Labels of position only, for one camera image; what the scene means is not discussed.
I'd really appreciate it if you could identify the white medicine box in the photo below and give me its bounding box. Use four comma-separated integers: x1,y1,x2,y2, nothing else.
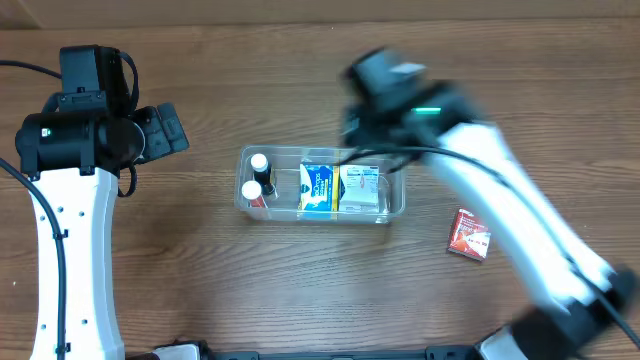
339,165,379,213

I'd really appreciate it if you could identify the clear plastic container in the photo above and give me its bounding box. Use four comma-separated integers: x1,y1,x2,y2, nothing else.
234,145,406,224

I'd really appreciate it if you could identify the dark bottle white cap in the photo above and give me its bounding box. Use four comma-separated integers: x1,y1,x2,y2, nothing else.
250,153,276,196

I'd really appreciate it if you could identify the orange tube white cap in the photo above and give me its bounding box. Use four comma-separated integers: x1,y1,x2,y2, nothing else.
241,180,267,208

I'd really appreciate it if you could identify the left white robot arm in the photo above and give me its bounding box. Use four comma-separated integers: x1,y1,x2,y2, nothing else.
15,45,189,359

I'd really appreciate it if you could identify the red medicine box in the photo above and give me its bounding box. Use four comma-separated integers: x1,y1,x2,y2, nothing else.
447,208,491,261

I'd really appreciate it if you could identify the blue VapoDrops box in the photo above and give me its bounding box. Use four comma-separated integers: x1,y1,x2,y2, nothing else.
298,163,339,221

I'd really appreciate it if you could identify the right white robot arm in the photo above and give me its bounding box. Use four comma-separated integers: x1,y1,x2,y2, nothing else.
342,48,639,359

